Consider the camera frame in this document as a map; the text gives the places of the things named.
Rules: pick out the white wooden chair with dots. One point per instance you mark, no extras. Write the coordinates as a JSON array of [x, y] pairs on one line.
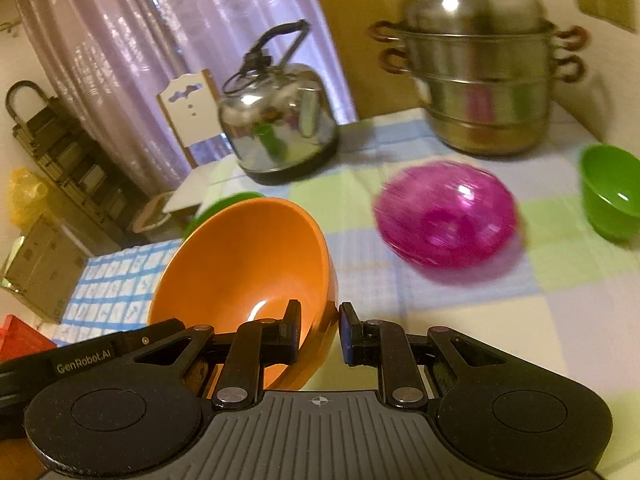
[[192, 115]]

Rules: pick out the yellow plastic bag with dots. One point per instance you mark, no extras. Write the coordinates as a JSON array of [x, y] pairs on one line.
[[27, 195]]

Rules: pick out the stainless steel kettle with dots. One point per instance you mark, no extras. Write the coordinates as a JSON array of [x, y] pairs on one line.
[[280, 125]]

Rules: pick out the dark folding rack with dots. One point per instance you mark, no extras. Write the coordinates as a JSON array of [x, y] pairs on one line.
[[70, 160]]

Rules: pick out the small purple glass plate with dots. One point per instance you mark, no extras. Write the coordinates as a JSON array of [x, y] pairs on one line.
[[445, 215]]

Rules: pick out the plaid tablecloth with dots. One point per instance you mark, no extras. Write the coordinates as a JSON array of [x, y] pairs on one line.
[[500, 320]]

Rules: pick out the purple sheer curtain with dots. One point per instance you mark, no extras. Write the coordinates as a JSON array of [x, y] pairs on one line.
[[150, 50]]

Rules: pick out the small green plastic bowl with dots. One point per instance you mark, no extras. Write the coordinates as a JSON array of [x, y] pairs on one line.
[[610, 195]]

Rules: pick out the red plastic crate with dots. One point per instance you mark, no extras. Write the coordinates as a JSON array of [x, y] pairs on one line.
[[22, 337]]

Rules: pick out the blue checkered cloth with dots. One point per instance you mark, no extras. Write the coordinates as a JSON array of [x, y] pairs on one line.
[[110, 285]]

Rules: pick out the orange plastic bowl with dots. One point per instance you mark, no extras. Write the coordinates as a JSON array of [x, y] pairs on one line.
[[250, 265]]

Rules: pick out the cardboard box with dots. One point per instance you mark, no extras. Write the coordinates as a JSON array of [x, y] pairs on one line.
[[45, 270]]

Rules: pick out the stainless steel steamer pot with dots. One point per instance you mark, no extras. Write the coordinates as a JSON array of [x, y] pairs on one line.
[[480, 95]]

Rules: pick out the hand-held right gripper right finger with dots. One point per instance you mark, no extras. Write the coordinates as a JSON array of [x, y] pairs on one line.
[[348, 332]]

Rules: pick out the large green plastic bowl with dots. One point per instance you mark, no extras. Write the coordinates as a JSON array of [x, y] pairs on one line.
[[220, 207]]

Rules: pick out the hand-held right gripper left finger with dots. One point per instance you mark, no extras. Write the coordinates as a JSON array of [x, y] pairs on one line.
[[295, 332]]

